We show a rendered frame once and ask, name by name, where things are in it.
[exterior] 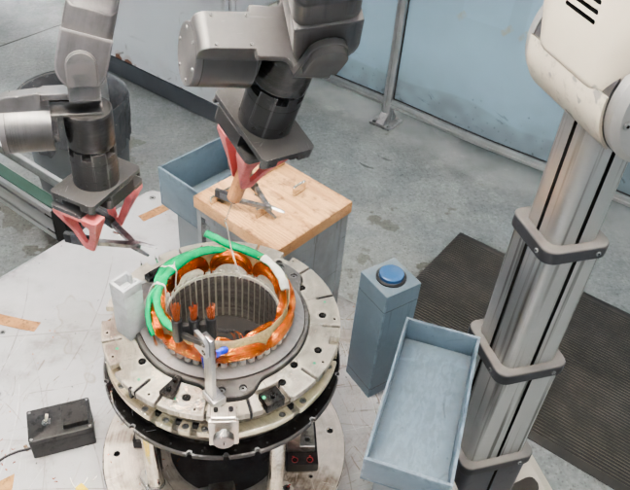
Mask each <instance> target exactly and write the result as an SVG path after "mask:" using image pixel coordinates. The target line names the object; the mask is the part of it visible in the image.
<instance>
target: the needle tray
mask: <svg viewBox="0 0 630 490"><path fill-rule="evenodd" d="M479 342H480V337H479V336H476V335H472V334H468V333H465V332H459V331H455V330H451V329H449V328H445V327H441V326H438V325H434V324H430V323H427V322H423V321H419V320H416V319H412V318H408V317H406V320H405V323H404V326H403V329H402V335H401V338H400V342H399V345H398V348H397V351H396V355H395V358H394V361H393V364H392V367H391V370H390V373H389V377H388V380H387V383H386V387H385V390H384V393H383V396H382V400H381V403H380V406H379V409H378V412H377V415H376V418H375V422H374V425H373V428H372V432H371V435H370V438H369V441H368V445H367V450H366V454H365V457H364V461H363V465H362V470H361V475H360V478H361V479H364V480H367V481H370V482H373V484H372V488H371V490H452V488H453V484H454V478H455V473H456V469H457V463H458V458H459V452H460V447H461V441H462V436H463V432H464V426H465V421H466V415H467V410H468V405H469V399H470V394H471V388H472V384H473V374H474V369H475V363H476V358H477V352H478V347H479Z"/></svg>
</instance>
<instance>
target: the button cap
mask: <svg viewBox="0 0 630 490"><path fill-rule="evenodd" d="M379 278H380V279H381V280H382V281H383V282H385V283H388V284H399V283H401V282H402V281H403V278H404V272H403V270H402V269H401V268H400V267H398V266H396V265H393V264H386V265H383V266H382V267H381V268H380V270H379Z"/></svg>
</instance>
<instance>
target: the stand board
mask: <svg viewBox="0 0 630 490"><path fill-rule="evenodd" d="M233 178H234V177H232V175H231V176H229V177H228V178H226V179H225V180H223V181H221V182H219V183H217V184H215V185H214V186H212V187H210V188H208V189H206V190H204V191H202V192H200V193H198V194H196V195H194V196H193V206H194V207H195V208H197V209H198V210H200V211H201V212H203V213H204V214H205V215H207V216H208V217H210V218H211V219H213V220H214V221H216V222H217V223H219V224H220V225H222V226H223V227H225V228H227V227H228V230H230V231H231V232H233V233H234V234H235V235H237V236H238V237H240V238H241V239H243V240H244V241H246V242H247V243H252V244H257V245H258V250H259V248H260V246H261V245H262V246H265V247H268V248H272V249H275V250H277V251H280V252H283V253H284V257H285V256H287V255H288V254H290V253H291V252H293V251H294V250H295V249H296V248H298V247H299V246H301V245H302V244H304V243H305V242H307V241H308V240H310V239H311V238H313V237H314V236H316V235H317V234H319V233H320V232H322V231H323V230H325V229H326V228H328V227H330V226H331V225H333V224H334V223H336V222H337V221H339V220H340V219H342V218H343V217H345V216H346V215H348V214H349V213H351V210H352V201H351V200H349V199H347V198H346V197H344V196H342V195H340V194H339V193H337V192H334V191H333V190H331V189H329V188H328V187H326V186H324V185H322V184H321V183H319V182H317V181H315V180H314V179H312V178H310V177H309V176H307V175H305V174H303V173H302V172H300V171H298V170H297V169H295V168H293V167H292V166H291V165H289V164H287V163H285V164H284V165H282V166H280V167H278V168H277V169H275V170H273V171H271V172H269V173H268V174H266V175H264V176H263V177H262V178H260V180H259V181H258V182H257V183H258V184H259V187H260V189H261V190H262V193H263V194H264V196H265V198H266V199H267V201H268V202H270V204H271V205H273V206H276V207H278V208H280V209H282V210H284V211H285V213H282V212H279V211H276V210H274V209H272V211H271V212H272V213H273V214H274V215H275V216H276V217H277V218H276V219H274V218H273V217H272V216H271V215H269V214H268V213H266V214H264V215H262V216H261V217H259V218H255V215H256V207H252V206H248V205H244V204H240V203H235V204H232V206H231V208H230V211H229V213H228V210H229V207H230V205H231V203H229V202H227V201H224V200H222V199H221V200H219V201H218V202H216V203H214V204H212V205H211V204H210V196H212V195H214V194H215V189H216V188H219V189H222V190H224V189H226V188H228V187H230V186H231V183H232V180H233ZM303 180H305V181H306V187H305V190H304V191H303V192H300V193H299V194H297V195H295V196H293V186H295V185H296V184H298V183H300V182H301V181H303ZM254 193H256V192H254V191H253V190H252V189H251V188H248V189H246V190H245V193H244V194H243V197H242V198H245V199H249V200H253V201H256V202H260V203H262V202H261V200H260V199H259V198H258V197H257V196H255V195H254ZM227 214H228V216H227ZM226 217H227V220H225V218H226ZM224 220H225V222H227V227H226V224H225V223H224Z"/></svg>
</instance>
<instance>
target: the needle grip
mask: <svg viewBox="0 0 630 490"><path fill-rule="evenodd" d="M245 190H246V189H244V190H241V188H240V185H239V178H238V170H236V172H235V175H234V178H233V180H232V183H231V186H230V188H229V191H228V194H227V199H228V200H229V201H230V202H232V203H239V202H240V201H241V199H242V197H243V194H244V193H245Z"/></svg>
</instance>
